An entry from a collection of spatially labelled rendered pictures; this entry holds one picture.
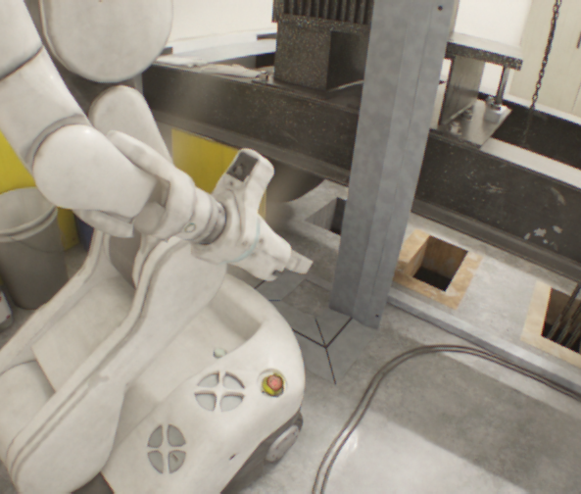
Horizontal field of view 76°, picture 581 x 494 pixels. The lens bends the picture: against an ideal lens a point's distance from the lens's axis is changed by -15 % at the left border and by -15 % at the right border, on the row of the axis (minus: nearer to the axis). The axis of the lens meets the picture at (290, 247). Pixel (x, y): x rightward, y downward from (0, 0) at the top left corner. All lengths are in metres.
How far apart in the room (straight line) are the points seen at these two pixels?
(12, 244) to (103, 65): 0.99
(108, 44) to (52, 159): 0.21
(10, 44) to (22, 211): 1.38
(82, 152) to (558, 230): 1.16
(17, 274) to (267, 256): 1.11
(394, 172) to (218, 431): 0.76
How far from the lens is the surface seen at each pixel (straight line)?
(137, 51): 0.53
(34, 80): 0.33
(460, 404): 1.35
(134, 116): 0.59
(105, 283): 0.84
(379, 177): 1.16
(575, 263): 1.31
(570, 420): 1.50
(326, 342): 1.35
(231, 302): 0.97
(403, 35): 1.06
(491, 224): 1.29
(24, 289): 1.55
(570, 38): 4.21
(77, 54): 0.50
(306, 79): 1.39
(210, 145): 1.65
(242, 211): 0.48
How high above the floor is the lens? 1.01
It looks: 35 degrees down
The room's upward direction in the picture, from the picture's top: 5 degrees clockwise
